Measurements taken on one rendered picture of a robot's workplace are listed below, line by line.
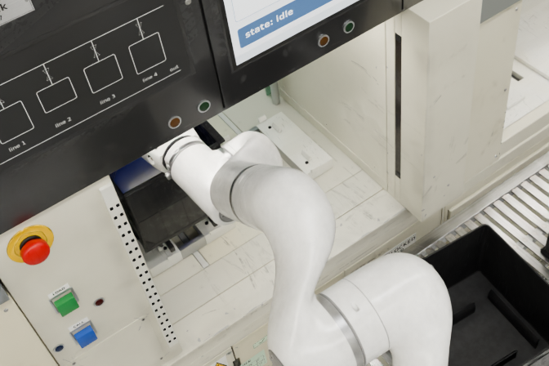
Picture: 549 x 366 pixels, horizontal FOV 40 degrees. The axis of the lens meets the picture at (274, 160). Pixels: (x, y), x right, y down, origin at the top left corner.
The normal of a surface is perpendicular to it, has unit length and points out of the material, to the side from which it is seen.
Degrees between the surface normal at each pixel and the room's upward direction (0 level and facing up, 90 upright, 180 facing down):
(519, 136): 90
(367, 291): 3
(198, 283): 0
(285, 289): 49
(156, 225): 89
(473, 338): 0
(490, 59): 90
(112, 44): 90
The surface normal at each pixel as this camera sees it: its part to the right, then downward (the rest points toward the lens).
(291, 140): -0.11, -0.67
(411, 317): 0.24, 0.04
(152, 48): 0.57, 0.56
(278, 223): -0.61, 0.05
